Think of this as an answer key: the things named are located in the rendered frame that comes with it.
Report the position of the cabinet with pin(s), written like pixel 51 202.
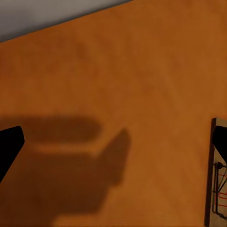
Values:
pixel 116 109

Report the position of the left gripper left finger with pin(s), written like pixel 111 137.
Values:
pixel 11 141

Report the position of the mousetrap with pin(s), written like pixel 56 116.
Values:
pixel 216 210

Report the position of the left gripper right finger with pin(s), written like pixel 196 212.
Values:
pixel 220 141

